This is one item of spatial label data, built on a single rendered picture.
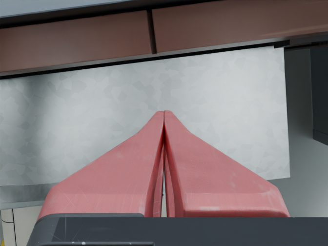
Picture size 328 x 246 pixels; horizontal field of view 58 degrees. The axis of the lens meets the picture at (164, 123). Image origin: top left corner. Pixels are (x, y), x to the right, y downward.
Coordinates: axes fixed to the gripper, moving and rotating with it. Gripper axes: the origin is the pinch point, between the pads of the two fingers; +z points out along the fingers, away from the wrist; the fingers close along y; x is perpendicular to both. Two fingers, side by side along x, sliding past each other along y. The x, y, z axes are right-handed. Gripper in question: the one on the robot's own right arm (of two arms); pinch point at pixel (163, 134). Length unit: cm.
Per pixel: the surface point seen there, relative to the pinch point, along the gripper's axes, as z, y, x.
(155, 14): 18.7, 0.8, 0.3
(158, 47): 17.4, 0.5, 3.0
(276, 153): 23.9, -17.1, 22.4
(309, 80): 89, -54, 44
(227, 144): 24.6, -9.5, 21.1
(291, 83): 88, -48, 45
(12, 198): 20.8, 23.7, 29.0
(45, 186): 21.7, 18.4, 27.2
